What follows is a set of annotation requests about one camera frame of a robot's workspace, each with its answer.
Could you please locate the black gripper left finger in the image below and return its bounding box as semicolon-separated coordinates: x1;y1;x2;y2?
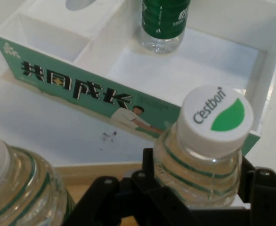
65;147;188;226

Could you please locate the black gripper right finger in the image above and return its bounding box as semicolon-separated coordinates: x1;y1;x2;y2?
236;155;276;226

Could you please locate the clear water bottle green label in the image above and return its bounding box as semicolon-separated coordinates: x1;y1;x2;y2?
153;85;254;209
134;0;191;54
0;128;76;226

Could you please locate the wooden tray with cream rim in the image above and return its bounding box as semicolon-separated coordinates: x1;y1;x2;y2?
50;161;252;226

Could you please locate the white and green cardboard box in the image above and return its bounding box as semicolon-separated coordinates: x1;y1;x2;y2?
0;0;276;158

